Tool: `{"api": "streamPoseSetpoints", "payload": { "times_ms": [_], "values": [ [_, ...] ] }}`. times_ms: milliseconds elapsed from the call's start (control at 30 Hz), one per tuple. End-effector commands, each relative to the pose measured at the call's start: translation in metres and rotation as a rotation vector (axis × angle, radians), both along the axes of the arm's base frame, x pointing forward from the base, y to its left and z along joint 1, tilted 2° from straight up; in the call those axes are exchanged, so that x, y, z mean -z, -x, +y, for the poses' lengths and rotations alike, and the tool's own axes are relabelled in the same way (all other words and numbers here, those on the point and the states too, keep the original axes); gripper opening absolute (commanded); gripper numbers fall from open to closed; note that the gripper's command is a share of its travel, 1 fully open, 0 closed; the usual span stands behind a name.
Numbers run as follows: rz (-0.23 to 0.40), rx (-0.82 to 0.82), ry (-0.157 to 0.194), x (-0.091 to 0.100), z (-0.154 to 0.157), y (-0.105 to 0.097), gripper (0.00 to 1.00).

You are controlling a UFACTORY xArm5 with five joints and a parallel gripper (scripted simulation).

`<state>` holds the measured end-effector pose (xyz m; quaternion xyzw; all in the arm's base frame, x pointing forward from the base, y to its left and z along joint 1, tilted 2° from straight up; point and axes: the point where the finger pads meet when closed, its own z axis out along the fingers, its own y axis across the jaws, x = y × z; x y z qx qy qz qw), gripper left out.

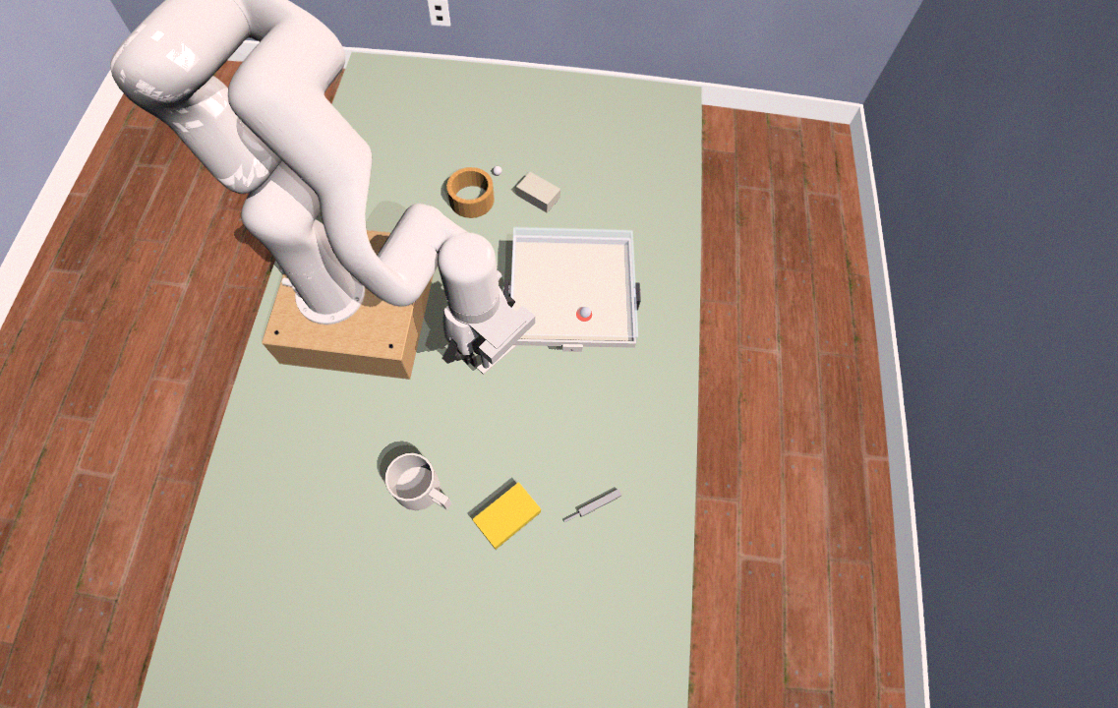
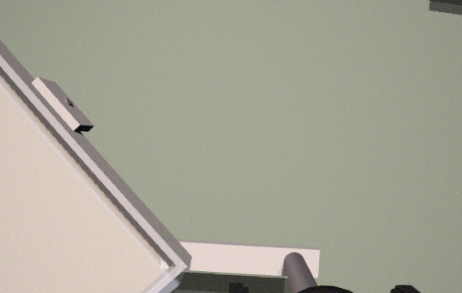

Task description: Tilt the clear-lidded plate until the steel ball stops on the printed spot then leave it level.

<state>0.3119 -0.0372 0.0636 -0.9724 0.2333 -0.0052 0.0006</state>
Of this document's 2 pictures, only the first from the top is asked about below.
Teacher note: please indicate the white mug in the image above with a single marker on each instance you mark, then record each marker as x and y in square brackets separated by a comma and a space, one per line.
[408, 476]

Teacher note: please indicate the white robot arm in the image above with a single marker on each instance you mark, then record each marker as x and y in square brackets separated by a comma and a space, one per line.
[278, 93]

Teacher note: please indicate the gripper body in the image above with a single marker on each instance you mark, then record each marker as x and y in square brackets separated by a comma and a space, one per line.
[467, 338]

